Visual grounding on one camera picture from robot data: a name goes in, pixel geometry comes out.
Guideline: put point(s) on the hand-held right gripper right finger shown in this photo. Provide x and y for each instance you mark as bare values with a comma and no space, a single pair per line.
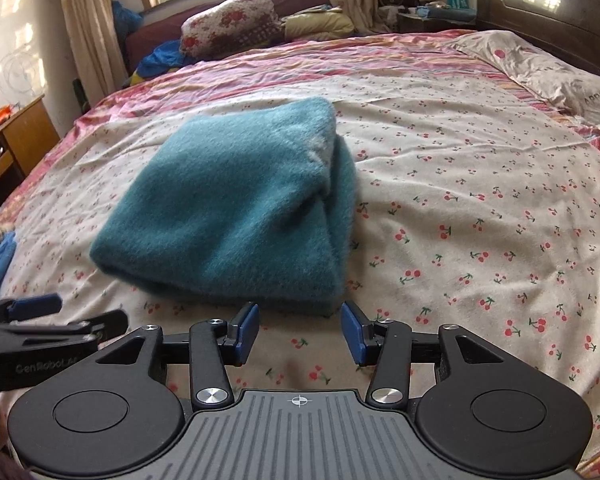
352,332

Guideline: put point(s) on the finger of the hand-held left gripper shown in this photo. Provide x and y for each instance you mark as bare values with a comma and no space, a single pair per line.
105,322
35,305

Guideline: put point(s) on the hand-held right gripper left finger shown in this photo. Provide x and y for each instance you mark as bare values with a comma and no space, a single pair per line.
250,330

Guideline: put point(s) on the teal fuzzy sweater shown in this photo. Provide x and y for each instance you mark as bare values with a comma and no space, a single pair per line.
240,195

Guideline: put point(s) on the wooden television cabinet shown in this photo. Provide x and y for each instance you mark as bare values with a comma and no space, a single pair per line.
25,135

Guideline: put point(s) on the blue and yellow garment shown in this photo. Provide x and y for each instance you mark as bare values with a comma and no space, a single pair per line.
165,57

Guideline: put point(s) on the maroon covered bench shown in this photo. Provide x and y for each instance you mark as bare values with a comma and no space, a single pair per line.
155,40

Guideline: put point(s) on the blue bag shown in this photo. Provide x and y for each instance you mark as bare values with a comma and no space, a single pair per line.
125,17

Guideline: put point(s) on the floral red white pillow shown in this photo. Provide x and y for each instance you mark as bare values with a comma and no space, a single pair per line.
230,22

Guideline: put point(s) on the cream folded bedding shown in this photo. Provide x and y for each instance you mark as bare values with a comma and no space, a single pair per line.
320,24

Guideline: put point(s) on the dark wooden nightstand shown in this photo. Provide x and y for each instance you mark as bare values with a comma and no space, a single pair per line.
430,24

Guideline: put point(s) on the beige printed pillow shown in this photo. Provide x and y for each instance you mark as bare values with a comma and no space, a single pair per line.
555,77

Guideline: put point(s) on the dark wooden headboard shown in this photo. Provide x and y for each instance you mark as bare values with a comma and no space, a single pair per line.
555,5

